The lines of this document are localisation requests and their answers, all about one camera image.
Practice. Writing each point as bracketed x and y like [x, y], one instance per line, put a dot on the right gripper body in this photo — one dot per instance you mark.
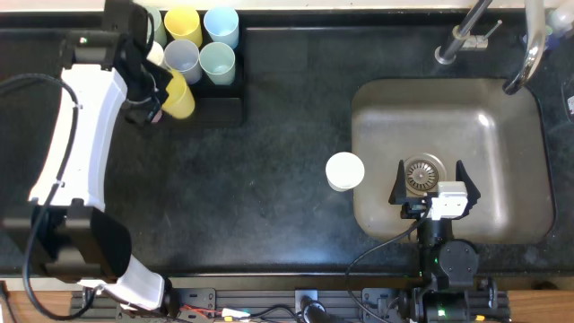
[414, 210]

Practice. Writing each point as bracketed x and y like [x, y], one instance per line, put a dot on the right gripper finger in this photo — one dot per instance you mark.
[472, 193]
[399, 188]

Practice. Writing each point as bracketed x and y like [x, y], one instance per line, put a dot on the white cup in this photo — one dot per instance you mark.
[345, 171]
[156, 54]

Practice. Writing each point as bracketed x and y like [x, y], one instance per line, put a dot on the yellow cup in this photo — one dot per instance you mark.
[183, 24]
[181, 101]

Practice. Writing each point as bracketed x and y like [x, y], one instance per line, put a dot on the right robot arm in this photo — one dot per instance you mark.
[457, 262]

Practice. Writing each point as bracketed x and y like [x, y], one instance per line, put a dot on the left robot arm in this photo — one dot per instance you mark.
[94, 116]

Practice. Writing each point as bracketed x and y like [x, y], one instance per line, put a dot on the steel sink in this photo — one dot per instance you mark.
[493, 134]

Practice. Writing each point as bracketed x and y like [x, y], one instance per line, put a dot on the steel tap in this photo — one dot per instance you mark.
[536, 45]

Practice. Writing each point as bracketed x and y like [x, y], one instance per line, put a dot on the blue soap bottle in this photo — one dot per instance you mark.
[561, 18]

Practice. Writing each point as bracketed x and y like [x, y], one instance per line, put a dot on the black tray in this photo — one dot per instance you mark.
[220, 107]

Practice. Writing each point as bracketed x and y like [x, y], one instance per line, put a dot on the green cup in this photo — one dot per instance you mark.
[159, 27]
[217, 60]

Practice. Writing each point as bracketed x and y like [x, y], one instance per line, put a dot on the light blue cup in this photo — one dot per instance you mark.
[221, 24]

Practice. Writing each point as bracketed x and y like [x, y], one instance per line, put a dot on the grey cup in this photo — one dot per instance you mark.
[182, 58]

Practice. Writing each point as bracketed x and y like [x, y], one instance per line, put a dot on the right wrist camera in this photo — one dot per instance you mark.
[450, 199]

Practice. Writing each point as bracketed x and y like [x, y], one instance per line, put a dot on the mounting rail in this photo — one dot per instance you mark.
[269, 300]

